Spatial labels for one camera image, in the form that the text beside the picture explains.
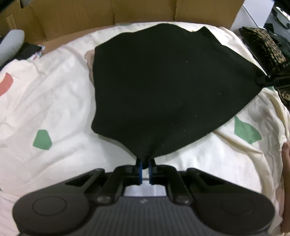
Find cream bear print duvet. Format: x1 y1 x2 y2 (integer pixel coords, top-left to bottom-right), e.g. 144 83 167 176
1 23 289 235

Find black bear-pattern shorts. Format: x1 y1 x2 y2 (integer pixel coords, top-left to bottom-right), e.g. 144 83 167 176
91 24 266 160

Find black cloth under pillow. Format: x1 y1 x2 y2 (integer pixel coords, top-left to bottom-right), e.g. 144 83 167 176
14 42 42 60

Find black jacket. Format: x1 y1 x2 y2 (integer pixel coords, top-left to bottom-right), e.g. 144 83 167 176
264 23 290 60

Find person's right hand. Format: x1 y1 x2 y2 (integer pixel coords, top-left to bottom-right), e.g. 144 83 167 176
281 142 290 233

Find light blue neck pillow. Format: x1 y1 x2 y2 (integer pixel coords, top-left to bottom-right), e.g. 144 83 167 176
0 29 25 66

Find brown cardboard box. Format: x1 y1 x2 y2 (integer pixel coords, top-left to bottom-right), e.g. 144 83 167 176
1 0 243 43

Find leopard print garment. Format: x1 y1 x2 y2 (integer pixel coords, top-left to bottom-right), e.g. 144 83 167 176
238 27 289 106

